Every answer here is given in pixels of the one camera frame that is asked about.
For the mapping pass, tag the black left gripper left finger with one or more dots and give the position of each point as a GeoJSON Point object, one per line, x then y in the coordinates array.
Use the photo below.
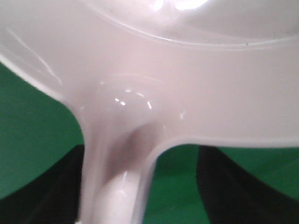
{"type": "Point", "coordinates": [51, 198]}

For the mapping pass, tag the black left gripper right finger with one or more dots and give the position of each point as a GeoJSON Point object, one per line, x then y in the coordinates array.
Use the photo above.
{"type": "Point", "coordinates": [231, 195]}

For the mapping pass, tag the beige plastic dustpan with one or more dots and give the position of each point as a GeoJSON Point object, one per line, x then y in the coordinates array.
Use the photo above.
{"type": "Point", "coordinates": [142, 76]}

